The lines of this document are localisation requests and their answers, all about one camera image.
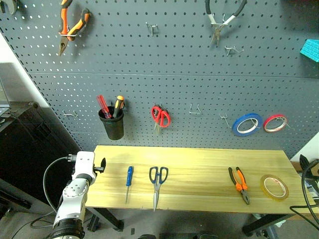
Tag blue grey handled scissors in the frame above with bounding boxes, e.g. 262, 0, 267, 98
149, 166, 169, 212

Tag black table leg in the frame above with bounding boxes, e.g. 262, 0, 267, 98
86, 207, 125, 232
242, 213, 295, 237

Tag blue tape roll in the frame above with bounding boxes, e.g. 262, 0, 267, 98
231, 113, 264, 137

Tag black floor cable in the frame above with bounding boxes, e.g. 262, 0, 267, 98
29, 211, 56, 230

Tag orange black long-nose pliers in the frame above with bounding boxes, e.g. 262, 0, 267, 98
58, 0, 91, 57

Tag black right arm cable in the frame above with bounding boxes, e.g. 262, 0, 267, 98
289, 159, 319, 232

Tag red tape roll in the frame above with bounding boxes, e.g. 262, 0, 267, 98
263, 114, 288, 133

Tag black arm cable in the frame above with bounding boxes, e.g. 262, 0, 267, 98
42, 154, 77, 215
289, 159, 319, 232

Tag orange black combination pliers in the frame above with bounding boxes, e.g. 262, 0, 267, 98
228, 166, 251, 206

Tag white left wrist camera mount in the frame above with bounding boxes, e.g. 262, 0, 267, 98
74, 150, 96, 176

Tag blue handled screwdriver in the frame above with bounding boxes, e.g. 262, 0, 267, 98
125, 165, 134, 204

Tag yellow clear tape roll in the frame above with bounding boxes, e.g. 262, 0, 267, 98
260, 174, 290, 202

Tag red handled screwdriver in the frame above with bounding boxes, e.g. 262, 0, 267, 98
96, 95, 112, 119

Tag white wire loop hook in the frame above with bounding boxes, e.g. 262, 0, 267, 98
59, 23, 90, 41

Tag teal plastic box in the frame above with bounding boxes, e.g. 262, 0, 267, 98
300, 38, 319, 63

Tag silver wire loop hook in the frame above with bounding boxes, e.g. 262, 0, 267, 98
188, 103, 202, 116

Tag red handled scissors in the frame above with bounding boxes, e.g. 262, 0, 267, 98
151, 105, 172, 136

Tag orange black handled screwdriver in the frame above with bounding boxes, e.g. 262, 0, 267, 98
112, 95, 125, 119

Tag black plastic cup holder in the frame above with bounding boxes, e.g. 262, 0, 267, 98
98, 106, 125, 141

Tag grey metal pegboard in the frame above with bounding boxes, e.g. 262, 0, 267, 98
0, 0, 319, 160

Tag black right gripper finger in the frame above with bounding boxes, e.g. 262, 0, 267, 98
299, 154, 313, 173

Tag black cabinet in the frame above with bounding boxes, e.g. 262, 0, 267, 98
0, 101, 84, 215

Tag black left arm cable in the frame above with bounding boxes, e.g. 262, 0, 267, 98
42, 154, 77, 215

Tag brown cardboard box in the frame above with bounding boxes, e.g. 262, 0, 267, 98
290, 161, 319, 180

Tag black white handled pliers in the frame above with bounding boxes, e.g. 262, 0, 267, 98
204, 0, 248, 47

